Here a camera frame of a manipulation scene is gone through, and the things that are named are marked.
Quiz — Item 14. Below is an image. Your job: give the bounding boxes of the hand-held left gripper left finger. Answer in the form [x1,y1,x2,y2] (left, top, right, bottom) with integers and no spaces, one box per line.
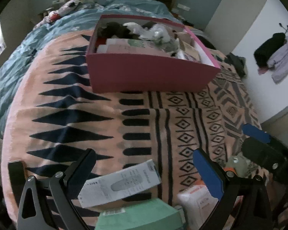
[16,148,97,230]

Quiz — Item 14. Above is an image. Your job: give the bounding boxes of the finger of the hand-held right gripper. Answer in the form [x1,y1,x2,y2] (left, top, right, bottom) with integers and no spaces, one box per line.
[241,136,288,173]
[242,123,288,154]

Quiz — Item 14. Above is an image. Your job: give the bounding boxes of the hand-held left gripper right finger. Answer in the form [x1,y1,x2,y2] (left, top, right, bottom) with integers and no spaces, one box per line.
[193,148,279,230]

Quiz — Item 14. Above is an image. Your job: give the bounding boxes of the green frog plush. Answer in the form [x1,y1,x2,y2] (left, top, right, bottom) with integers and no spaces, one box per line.
[224,155,251,176]

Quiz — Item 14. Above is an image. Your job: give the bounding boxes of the floral tissue pack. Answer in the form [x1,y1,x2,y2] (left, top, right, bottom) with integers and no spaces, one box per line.
[177,186,220,230]

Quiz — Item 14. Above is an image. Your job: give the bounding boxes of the white remote control box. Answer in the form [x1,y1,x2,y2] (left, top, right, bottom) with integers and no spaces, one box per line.
[77,159,162,208]

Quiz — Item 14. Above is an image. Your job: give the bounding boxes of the green carton box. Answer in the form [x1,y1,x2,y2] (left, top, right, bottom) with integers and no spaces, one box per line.
[95,198,185,230]

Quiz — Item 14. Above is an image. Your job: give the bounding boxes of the pink cardboard box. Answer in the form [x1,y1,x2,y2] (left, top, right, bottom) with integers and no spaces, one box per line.
[86,14,222,94]

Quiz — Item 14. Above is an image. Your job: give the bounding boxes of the pink patterned blanket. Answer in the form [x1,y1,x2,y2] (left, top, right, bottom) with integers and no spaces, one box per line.
[1,27,263,230]

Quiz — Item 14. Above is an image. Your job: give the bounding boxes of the dark green clothes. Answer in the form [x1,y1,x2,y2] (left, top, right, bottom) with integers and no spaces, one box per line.
[227,53,247,77]

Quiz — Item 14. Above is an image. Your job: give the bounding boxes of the lilac coat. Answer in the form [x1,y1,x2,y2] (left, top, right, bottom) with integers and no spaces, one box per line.
[266,36,288,84]

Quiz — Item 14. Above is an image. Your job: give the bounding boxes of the black coat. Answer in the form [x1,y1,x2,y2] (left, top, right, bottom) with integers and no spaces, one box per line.
[254,32,286,67]

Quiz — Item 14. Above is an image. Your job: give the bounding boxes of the beige tissue pack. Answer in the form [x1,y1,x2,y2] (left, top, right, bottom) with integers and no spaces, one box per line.
[178,32,202,60]

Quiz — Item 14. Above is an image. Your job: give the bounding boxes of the blue floral duvet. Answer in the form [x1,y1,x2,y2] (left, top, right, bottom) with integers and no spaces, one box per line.
[0,0,173,139]

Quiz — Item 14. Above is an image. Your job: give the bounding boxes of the pale pink packet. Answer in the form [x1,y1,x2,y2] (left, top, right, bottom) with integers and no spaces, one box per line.
[96,44,173,57]

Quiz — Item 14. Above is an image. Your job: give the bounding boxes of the white and green bottle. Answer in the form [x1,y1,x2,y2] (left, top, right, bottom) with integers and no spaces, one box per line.
[107,38,159,49]

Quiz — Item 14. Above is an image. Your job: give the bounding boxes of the clear plastic bag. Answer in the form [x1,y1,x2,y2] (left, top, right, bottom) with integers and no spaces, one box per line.
[123,21,170,42]

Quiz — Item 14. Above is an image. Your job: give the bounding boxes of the dark green and white plush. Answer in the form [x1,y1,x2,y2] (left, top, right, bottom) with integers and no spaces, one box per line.
[97,21,135,39]

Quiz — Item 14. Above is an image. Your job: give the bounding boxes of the white floral cloth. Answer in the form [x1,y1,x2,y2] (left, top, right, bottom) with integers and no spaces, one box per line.
[42,0,106,24]

